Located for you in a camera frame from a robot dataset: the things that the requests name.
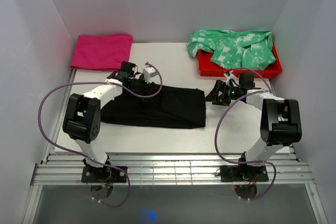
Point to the pink folded trousers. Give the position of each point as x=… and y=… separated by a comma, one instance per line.
x=101, y=53

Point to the black trousers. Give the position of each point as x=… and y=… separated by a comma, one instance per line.
x=172, y=108

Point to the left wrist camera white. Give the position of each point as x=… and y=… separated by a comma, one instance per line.
x=149, y=72

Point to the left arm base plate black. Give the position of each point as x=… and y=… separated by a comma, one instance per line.
x=116, y=176

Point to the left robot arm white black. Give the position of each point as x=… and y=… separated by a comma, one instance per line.
x=83, y=113

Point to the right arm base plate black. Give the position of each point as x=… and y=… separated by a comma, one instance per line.
x=243, y=173

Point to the aluminium rail frame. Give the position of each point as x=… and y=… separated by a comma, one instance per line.
x=179, y=188

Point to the green white tie-dye trousers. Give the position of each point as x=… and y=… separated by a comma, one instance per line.
x=250, y=49

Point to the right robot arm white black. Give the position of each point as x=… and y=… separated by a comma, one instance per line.
x=280, y=125

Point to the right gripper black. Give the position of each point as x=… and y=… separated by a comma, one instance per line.
x=213, y=96

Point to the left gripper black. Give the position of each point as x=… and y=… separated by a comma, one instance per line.
x=146, y=91

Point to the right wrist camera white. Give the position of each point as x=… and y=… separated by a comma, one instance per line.
x=230, y=77

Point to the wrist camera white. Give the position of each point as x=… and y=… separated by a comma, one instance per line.
x=149, y=72
x=230, y=77

